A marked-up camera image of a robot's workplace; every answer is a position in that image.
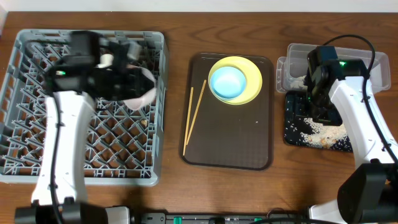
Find pink white bowl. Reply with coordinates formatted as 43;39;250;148
123;65;157;110

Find white plastic cup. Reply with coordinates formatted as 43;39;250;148
97;54;114;68

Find wooden chopstick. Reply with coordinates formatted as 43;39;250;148
185;80;207;146
182;87;194;156

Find yellow round plate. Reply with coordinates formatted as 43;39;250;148
208;56;262;105

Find light blue bowl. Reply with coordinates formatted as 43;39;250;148
210;67;246;100

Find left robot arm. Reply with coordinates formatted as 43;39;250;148
14;30;157;223

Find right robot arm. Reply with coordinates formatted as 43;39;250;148
307;45;397;223

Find grey plastic dishwasher rack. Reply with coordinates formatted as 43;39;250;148
1;29;169;186

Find spilled rice pile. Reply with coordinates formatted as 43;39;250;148
285;93;354;150

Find black rectangular tray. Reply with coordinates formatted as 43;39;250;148
283;90;354;152

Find crumpled white tissue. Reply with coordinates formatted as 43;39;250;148
290;76;307;91

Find clear plastic bin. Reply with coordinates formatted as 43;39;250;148
275;43;391;93

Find dark brown serving tray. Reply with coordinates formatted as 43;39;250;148
179;53;274;170

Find black rail with green clips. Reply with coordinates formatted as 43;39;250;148
130;210;304;224

